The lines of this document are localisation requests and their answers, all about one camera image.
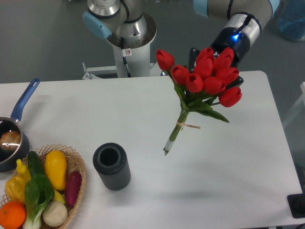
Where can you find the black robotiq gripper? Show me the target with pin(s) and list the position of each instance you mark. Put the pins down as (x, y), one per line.
(227, 38)

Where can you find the red tulip bouquet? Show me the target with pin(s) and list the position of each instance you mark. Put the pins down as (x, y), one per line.
(203, 87)

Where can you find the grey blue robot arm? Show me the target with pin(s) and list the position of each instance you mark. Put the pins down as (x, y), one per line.
(130, 31)

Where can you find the blue transparent container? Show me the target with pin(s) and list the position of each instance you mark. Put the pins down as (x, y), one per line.
(290, 21)

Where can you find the dark grey ribbed vase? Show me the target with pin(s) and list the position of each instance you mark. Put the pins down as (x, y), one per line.
(111, 163)

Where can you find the black device at edge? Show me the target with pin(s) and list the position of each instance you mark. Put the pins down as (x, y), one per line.
(297, 205)

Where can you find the woven wicker basket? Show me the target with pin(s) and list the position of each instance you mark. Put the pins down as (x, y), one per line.
(74, 162)

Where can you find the purple eggplant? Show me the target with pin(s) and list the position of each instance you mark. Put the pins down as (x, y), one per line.
(72, 188)

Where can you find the yellow squash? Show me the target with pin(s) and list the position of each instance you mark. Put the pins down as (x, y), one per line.
(56, 169)

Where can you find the yellow banana tip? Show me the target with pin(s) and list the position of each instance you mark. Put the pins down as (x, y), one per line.
(58, 197)

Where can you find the dark green cucumber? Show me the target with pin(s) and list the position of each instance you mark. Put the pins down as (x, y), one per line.
(35, 165)

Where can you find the green bok choy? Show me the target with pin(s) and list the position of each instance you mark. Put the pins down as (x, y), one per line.
(38, 193)

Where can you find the beige garlic bulb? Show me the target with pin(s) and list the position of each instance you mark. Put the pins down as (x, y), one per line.
(55, 214)

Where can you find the brown bread bun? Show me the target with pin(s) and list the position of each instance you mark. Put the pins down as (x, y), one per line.
(10, 140)

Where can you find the small yellow gourd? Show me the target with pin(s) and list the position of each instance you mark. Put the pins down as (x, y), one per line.
(23, 170)

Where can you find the yellow bell pepper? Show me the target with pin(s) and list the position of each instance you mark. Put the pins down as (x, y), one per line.
(15, 188)

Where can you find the orange fruit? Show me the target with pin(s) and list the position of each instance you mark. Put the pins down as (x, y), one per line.
(12, 215)

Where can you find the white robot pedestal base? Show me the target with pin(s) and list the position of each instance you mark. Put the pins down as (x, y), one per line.
(128, 63)

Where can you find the blue handled saucepan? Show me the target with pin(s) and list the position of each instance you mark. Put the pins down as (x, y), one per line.
(8, 158)

